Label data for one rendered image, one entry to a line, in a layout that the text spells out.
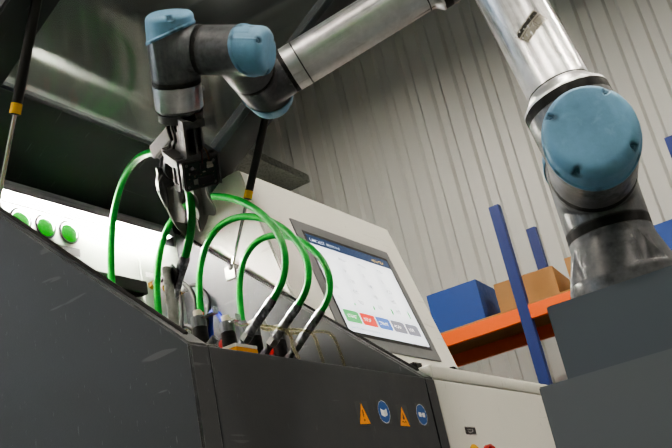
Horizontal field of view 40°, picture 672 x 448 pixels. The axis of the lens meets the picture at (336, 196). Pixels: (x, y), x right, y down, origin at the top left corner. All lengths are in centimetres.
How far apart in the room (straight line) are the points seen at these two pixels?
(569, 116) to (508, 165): 748
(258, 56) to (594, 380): 64
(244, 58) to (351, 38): 20
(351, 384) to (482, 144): 736
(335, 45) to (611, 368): 65
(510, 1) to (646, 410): 55
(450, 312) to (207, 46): 597
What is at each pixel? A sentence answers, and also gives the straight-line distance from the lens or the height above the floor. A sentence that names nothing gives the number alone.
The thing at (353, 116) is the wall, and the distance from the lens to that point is 954.
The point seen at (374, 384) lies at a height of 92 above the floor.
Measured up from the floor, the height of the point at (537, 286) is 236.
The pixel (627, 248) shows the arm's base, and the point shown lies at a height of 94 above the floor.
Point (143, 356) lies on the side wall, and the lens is 129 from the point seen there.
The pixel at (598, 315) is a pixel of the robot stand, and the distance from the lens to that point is 122.
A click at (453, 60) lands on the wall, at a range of 925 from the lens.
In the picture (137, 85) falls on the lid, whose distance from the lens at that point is 193.
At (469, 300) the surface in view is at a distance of 719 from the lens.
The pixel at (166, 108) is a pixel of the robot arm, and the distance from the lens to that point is 144.
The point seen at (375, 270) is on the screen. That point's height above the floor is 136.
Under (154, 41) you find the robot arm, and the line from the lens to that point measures 142.
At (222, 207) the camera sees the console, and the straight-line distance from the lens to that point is 218.
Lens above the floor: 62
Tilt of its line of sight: 23 degrees up
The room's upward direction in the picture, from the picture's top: 12 degrees counter-clockwise
